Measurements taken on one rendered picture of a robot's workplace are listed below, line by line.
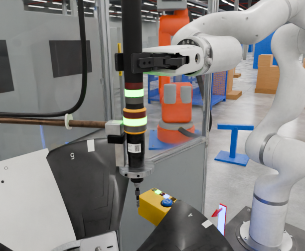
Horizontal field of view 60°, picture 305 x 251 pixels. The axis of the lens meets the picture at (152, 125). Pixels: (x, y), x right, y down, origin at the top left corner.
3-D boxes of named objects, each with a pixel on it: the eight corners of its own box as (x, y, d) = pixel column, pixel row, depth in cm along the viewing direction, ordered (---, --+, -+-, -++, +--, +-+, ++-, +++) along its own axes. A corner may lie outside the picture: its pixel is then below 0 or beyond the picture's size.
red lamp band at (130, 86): (122, 89, 46) (121, 82, 46) (127, 86, 49) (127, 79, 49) (140, 89, 46) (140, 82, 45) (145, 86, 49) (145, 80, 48)
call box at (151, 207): (137, 216, 113) (137, 195, 110) (154, 206, 120) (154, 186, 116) (165, 235, 102) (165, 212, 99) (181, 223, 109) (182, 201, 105)
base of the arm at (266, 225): (245, 216, 116) (249, 179, 110) (294, 231, 106) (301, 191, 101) (233, 243, 101) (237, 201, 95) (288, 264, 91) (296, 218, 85)
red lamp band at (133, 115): (120, 118, 47) (119, 111, 47) (126, 112, 52) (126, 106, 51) (143, 119, 47) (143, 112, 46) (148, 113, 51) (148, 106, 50)
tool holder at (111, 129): (103, 176, 50) (100, 127, 47) (115, 160, 57) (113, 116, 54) (150, 180, 48) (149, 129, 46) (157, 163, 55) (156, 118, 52)
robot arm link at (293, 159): (264, 184, 106) (272, 128, 99) (314, 206, 91) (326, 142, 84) (246, 194, 99) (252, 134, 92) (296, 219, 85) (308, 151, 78)
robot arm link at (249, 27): (240, -15, 76) (165, 29, 64) (295, -3, 67) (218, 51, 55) (237, 15, 82) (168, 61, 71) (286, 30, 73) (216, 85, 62)
